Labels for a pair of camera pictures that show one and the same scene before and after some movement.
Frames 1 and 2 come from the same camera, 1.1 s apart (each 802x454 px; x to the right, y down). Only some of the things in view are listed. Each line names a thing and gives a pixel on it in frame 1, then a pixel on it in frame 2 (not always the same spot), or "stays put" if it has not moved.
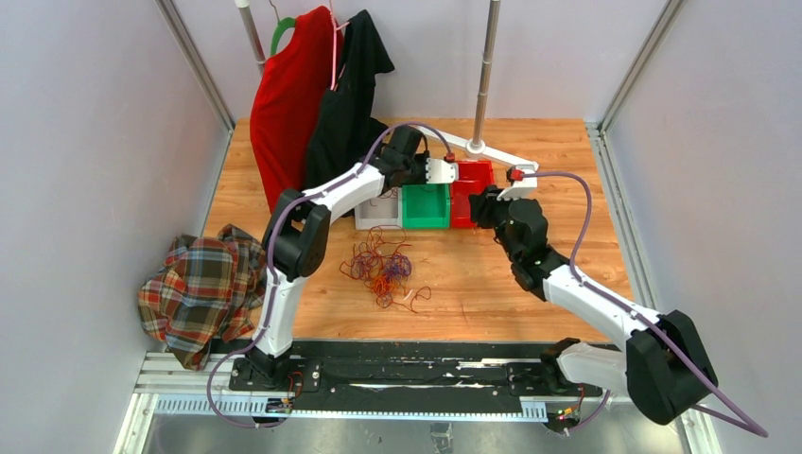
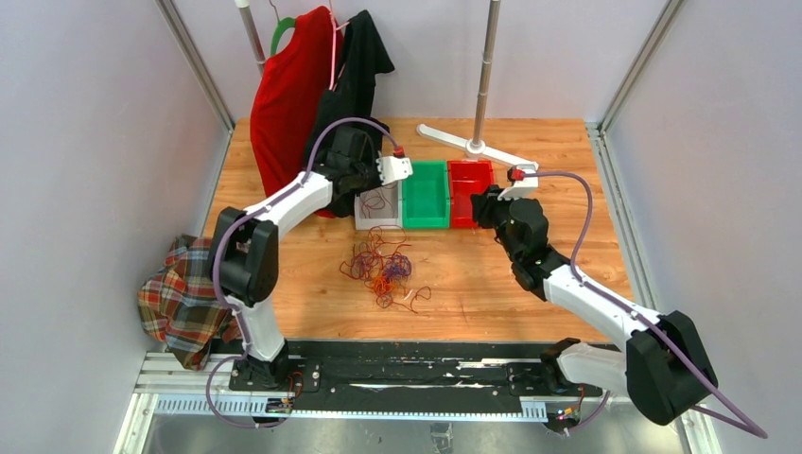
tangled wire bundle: [384, 270] stays put
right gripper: [483, 204] stays put
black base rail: [396, 368] stays put
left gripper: [422, 159] → [372, 161]
